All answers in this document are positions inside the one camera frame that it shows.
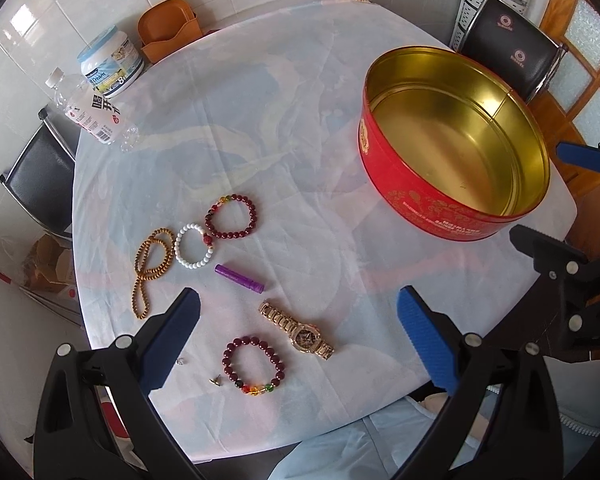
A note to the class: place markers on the red round tin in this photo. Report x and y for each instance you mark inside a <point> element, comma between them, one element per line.
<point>405,200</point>

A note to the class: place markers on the black chair with round logos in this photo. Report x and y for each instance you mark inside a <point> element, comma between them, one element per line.
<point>510,35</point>

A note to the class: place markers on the purple tube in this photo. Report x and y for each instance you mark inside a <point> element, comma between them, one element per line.
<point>240,278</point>

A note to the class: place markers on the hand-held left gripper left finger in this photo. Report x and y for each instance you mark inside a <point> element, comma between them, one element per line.
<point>172,340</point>

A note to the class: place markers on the gold wristwatch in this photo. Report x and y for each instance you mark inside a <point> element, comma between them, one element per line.
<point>305,335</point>

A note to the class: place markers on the red white striped stick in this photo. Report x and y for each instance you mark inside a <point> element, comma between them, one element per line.
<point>2,278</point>

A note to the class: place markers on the cardboard box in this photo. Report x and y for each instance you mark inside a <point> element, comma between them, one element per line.
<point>50,260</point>

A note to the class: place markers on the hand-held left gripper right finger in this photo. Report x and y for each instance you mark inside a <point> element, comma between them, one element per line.
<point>427,340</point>

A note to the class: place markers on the wooden door with frosted glass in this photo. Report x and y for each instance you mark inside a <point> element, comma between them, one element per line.
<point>552,10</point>

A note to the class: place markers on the black chair with metal frame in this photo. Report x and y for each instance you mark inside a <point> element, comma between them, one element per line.
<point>40,180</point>

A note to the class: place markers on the white blue-lidded jar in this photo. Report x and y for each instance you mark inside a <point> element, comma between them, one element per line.
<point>110,65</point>

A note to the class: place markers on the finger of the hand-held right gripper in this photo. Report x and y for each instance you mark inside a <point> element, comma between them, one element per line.
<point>582,156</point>
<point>540,252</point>

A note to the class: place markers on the orange plastic holder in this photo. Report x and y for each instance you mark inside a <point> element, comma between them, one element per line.
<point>170,35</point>

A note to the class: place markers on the clear plastic water bottle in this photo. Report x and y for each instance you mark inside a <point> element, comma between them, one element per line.
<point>92,115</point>

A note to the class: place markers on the white tablecloth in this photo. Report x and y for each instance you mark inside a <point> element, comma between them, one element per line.
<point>280,110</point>

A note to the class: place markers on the white perforated storage rack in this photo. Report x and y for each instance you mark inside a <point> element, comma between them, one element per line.
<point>467,0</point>

